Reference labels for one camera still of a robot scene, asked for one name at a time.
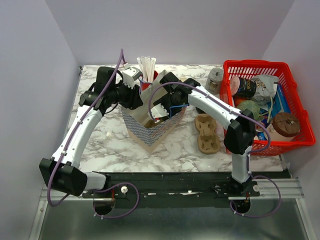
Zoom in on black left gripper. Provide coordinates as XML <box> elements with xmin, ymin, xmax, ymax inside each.
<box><xmin>109</xmin><ymin>78</ymin><xmax>145</xmax><ymax>111</ymax></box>

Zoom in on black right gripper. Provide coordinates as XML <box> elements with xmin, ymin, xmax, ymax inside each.
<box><xmin>152</xmin><ymin>94</ymin><xmax>184</xmax><ymax>125</ymax></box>

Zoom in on brown pulp cup carrier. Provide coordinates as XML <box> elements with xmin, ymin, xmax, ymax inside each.
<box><xmin>144</xmin><ymin>119</ymin><xmax>161</xmax><ymax>129</ymax></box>
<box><xmin>194</xmin><ymin>113</ymin><xmax>221</xmax><ymax>155</ymax></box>

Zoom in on checkered paper takeout bag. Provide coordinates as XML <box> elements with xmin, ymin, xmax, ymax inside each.
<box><xmin>120</xmin><ymin>70</ymin><xmax>187</xmax><ymax>153</ymax></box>

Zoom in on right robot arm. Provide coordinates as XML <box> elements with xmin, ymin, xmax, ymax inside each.
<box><xmin>148</xmin><ymin>72</ymin><xmax>256</xmax><ymax>196</ymax></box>

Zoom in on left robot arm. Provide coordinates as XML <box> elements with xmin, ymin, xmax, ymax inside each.
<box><xmin>39</xmin><ymin>66</ymin><xmax>143</xmax><ymax>198</ymax></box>

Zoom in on red plastic straw holder cup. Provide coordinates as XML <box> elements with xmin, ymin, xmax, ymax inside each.
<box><xmin>138</xmin><ymin>70</ymin><xmax>158</xmax><ymax>92</ymax></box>

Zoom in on white wrapped straws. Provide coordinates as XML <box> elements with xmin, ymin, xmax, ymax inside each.
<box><xmin>137</xmin><ymin>56</ymin><xmax>157</xmax><ymax>83</ymax></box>

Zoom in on grey marbled block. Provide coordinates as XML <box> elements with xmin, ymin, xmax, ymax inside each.
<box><xmin>205</xmin><ymin>68</ymin><xmax>224</xmax><ymax>95</ymax></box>

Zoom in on dark printed cup in basket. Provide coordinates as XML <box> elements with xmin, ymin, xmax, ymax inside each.
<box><xmin>229</xmin><ymin>76</ymin><xmax>257</xmax><ymax>99</ymax></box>

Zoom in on green round sponge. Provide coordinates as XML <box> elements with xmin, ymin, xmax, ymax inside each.
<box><xmin>237</xmin><ymin>100</ymin><xmax>260</xmax><ymax>121</ymax></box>

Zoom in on crumpled silver snack bag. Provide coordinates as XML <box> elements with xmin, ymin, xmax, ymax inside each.
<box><xmin>250</xmin><ymin>74</ymin><xmax>279</xmax><ymax>109</ymax></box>

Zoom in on blue package in basket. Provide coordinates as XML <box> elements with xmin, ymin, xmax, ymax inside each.
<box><xmin>270</xmin><ymin>83</ymin><xmax>292</xmax><ymax>117</ymax></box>

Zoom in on brown round cake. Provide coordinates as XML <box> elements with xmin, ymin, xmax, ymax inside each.
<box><xmin>267</xmin><ymin>112</ymin><xmax>301</xmax><ymax>142</ymax></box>

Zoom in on red plastic basket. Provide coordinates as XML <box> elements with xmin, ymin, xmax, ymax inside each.
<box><xmin>219</xmin><ymin>59</ymin><xmax>316</xmax><ymax>156</ymax></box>

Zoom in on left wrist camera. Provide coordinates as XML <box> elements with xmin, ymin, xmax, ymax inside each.
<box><xmin>121</xmin><ymin>64</ymin><xmax>142</xmax><ymax>89</ymax></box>

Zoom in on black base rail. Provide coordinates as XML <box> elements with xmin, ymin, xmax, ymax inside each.
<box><xmin>82</xmin><ymin>172</ymin><xmax>260</xmax><ymax>208</ymax></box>

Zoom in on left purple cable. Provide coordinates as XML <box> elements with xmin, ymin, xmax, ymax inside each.
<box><xmin>46</xmin><ymin>48</ymin><xmax>140</xmax><ymax>220</ymax></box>

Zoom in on aluminium frame rail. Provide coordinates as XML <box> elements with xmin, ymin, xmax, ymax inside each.
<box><xmin>39</xmin><ymin>178</ymin><xmax>305</xmax><ymax>201</ymax></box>

